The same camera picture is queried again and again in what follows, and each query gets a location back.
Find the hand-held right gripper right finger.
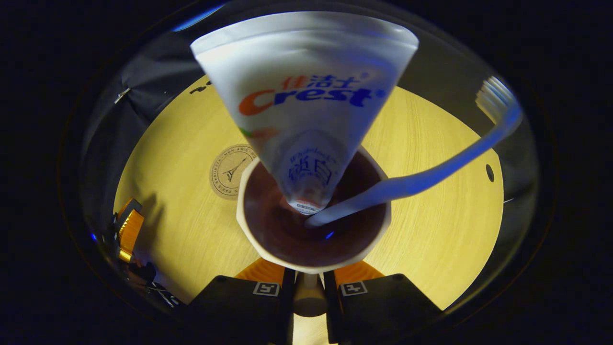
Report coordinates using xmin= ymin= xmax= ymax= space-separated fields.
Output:
xmin=323 ymin=261 xmax=443 ymax=345

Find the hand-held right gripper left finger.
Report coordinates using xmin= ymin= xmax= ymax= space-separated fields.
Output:
xmin=184 ymin=259 xmax=295 ymax=345

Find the beige cup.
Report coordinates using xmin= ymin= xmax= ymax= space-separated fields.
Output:
xmin=236 ymin=144 xmax=392 ymax=317

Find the round cork coaster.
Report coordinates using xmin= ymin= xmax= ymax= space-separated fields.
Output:
xmin=209 ymin=144 xmax=259 ymax=201

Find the white toothbrush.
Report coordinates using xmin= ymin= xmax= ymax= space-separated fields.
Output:
xmin=305 ymin=76 xmax=522 ymax=228

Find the white toothpaste tube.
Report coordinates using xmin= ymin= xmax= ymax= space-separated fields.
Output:
xmin=190 ymin=11 xmax=420 ymax=215

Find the wooden desktop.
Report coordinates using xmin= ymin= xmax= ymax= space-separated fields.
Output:
xmin=114 ymin=74 xmax=504 ymax=345

